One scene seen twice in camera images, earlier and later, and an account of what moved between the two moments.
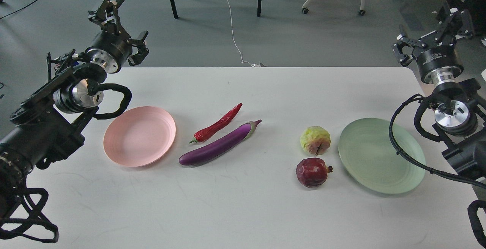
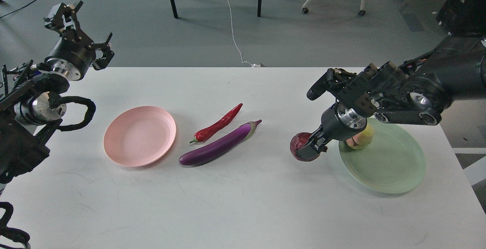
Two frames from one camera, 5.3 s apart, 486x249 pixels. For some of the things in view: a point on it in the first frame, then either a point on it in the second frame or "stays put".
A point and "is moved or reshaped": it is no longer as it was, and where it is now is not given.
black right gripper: x=438 y=64 → x=340 y=122
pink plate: x=139 y=136 stays put
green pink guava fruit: x=315 y=139 is moved or reshaped
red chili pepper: x=206 y=132 stays put
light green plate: x=367 y=155 stays put
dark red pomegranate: x=312 y=172 → x=298 y=140
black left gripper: x=110 y=50 → x=73 y=54
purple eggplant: x=220 y=145 stays put
